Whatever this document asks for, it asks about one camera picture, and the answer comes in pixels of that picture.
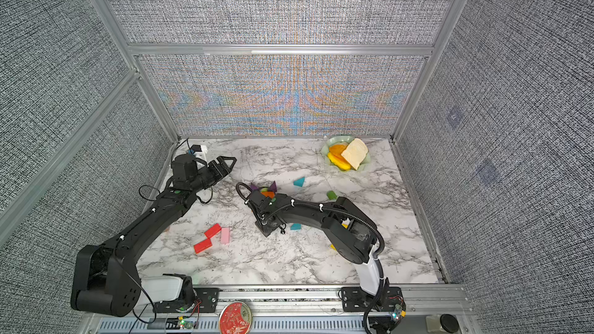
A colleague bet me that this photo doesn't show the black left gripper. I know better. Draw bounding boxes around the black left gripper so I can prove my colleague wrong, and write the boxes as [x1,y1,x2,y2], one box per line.
[189,156,236,194]

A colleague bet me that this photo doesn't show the pink rectangle block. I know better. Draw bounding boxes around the pink rectangle block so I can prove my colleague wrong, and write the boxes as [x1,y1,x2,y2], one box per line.
[221,227,230,245]

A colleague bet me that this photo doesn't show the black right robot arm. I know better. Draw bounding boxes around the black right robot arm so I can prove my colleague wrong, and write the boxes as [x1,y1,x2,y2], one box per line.
[235,182,389,309]

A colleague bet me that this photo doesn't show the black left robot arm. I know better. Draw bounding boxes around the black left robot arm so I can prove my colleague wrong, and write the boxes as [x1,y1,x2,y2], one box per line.
[71,154,237,317]

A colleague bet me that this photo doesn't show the red rectangle block upper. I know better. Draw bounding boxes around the red rectangle block upper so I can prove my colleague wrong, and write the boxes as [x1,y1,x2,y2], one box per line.
[204,224,222,239]

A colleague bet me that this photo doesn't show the red rectangle block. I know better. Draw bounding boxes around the red rectangle block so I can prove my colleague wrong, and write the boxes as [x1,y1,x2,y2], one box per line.
[193,238,213,255]
[204,224,222,239]

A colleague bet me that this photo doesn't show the red rectangle block lower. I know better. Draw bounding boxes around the red rectangle block lower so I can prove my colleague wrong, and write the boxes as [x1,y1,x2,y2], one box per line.
[193,238,213,255]

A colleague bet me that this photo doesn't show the green cube block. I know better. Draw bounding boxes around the green cube block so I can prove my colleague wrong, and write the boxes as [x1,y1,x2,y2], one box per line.
[326,190,337,200]

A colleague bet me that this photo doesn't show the orange round food toy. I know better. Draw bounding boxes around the orange round food toy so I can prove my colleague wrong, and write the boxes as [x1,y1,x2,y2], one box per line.
[329,142,348,158]

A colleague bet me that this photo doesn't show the green glass plate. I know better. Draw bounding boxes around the green glass plate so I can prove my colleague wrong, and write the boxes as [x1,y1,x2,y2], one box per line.
[321,135,371,172]

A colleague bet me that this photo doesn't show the red round tin lid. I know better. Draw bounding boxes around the red round tin lid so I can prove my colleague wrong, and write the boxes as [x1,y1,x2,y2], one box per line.
[218,302,253,334]

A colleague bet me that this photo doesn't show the beige bread slice toy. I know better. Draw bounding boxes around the beige bread slice toy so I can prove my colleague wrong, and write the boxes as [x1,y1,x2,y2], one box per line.
[341,138,369,170]

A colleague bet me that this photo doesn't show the black knob on box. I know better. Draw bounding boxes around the black knob on box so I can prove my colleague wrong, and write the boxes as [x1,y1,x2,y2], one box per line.
[425,314,460,333]

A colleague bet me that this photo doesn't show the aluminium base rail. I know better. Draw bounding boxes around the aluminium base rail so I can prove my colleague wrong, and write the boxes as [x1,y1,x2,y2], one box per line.
[77,283,482,333]

